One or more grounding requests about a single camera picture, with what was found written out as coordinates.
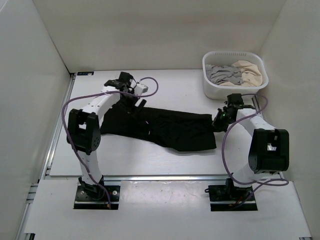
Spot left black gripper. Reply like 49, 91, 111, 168
115, 90, 146, 119

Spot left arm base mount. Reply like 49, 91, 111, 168
73, 177, 121, 210

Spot white plastic laundry basket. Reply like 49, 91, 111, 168
202, 51, 269, 100

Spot beige garment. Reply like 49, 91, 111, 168
221, 60, 263, 87

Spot left aluminium rail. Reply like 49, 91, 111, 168
31, 73, 76, 186

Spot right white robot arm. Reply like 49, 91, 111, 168
212, 93, 290, 200

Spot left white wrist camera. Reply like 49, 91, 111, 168
134, 82, 149, 96

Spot front aluminium rail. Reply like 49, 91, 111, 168
104, 174, 228, 182

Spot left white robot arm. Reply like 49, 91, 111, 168
66, 72, 148, 201

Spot small dark label sticker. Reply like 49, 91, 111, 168
77, 71, 94, 76

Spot black trousers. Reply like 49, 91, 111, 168
100, 104, 217, 152

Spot grey garment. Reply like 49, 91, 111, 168
205, 64, 244, 86

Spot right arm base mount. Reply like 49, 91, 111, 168
204, 178, 258, 212

